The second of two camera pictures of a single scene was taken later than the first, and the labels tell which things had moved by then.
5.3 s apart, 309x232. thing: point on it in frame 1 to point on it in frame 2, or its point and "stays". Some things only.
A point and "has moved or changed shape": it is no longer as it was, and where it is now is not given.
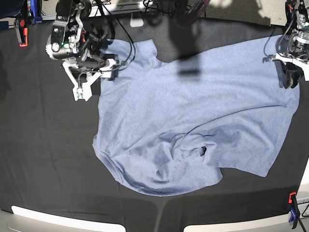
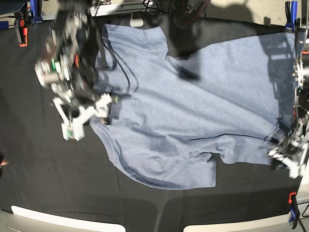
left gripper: x=108 y=65 to x=103 y=108
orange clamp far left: x=23 y=34 stays
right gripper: x=288 y=75 to x=294 y=147
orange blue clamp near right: x=294 y=213 stays
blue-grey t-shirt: x=166 y=128 has moved or changed shape
